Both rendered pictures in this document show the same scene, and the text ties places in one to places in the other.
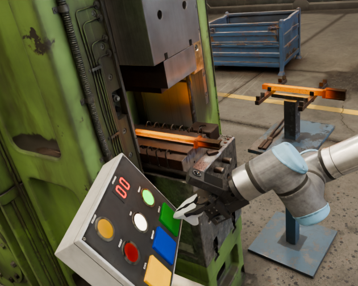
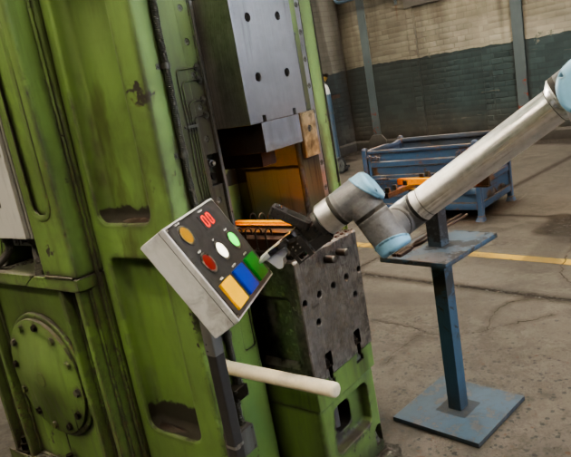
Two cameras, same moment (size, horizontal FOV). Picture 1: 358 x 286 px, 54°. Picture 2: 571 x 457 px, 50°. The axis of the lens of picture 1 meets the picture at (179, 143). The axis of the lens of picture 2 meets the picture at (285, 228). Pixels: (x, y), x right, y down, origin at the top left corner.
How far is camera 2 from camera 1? 0.86 m
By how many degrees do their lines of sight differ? 15
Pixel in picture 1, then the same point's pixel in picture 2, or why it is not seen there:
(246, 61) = not seen: hidden behind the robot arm
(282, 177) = (356, 200)
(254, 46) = not seen: hidden behind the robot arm
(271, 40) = not seen: hidden behind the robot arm
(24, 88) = (120, 152)
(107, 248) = (187, 247)
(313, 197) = (389, 222)
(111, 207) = (194, 227)
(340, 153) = (422, 189)
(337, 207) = (531, 372)
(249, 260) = (394, 430)
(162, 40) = (260, 102)
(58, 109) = (151, 161)
